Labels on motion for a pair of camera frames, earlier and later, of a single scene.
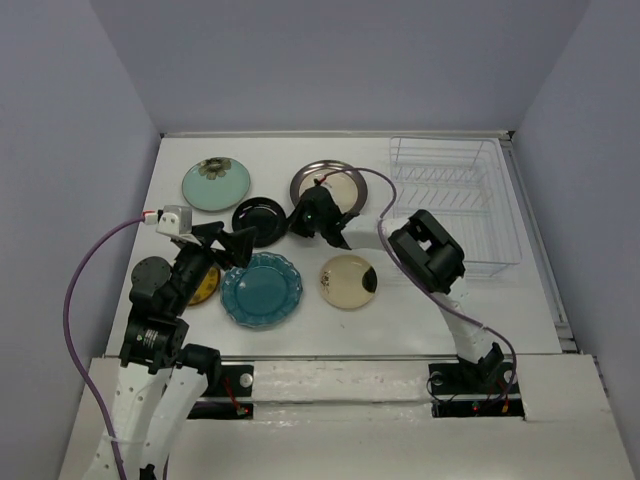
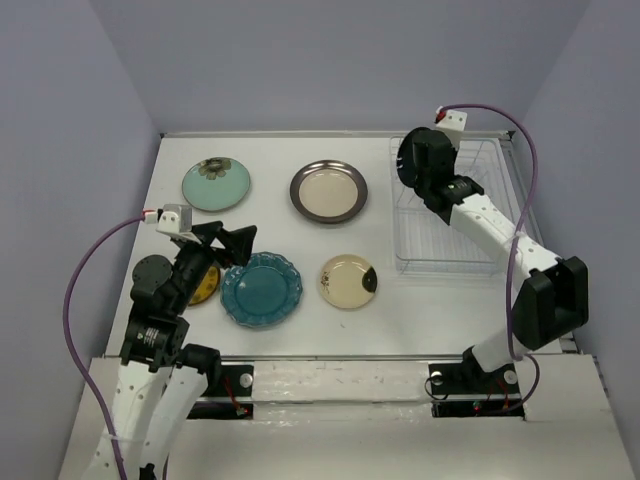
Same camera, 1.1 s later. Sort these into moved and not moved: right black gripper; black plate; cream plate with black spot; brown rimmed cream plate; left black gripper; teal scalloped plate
Moved: right black gripper; black plate
Not moved: brown rimmed cream plate; cream plate with black spot; left black gripper; teal scalloped plate
